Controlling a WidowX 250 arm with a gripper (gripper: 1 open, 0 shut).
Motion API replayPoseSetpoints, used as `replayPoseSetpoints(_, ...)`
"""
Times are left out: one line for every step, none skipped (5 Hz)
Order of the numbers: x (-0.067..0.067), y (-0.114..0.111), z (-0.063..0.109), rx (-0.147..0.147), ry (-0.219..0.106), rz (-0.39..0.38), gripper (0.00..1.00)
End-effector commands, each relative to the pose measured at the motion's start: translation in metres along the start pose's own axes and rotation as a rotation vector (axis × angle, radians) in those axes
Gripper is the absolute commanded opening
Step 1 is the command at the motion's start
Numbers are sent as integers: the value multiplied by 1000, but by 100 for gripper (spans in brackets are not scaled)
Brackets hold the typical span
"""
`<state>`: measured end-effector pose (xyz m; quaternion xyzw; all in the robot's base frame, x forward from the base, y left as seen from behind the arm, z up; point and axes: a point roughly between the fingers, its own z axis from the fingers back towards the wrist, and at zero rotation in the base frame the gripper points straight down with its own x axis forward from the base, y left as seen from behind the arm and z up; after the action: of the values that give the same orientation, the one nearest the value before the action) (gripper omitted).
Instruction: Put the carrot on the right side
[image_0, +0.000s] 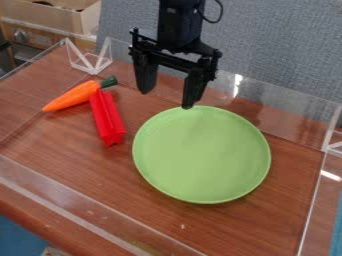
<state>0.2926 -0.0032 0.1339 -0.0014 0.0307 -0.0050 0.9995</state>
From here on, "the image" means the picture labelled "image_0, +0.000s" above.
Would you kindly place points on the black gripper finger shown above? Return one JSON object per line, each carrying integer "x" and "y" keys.
{"x": 193, "y": 89}
{"x": 146, "y": 74}

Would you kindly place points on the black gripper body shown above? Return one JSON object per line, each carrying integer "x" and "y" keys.
{"x": 174, "y": 45}

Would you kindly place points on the orange toy carrot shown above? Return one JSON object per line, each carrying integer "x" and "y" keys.
{"x": 79, "y": 94}

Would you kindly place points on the green round plate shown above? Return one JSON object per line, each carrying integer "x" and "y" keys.
{"x": 202, "y": 155}

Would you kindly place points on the cardboard box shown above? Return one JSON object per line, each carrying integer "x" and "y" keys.
{"x": 68, "y": 15}

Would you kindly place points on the wooden shelf with knob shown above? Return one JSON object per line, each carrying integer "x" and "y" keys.
{"x": 42, "y": 37}

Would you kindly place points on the clear acrylic triangle bracket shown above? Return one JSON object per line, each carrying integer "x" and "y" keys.
{"x": 90, "y": 62}

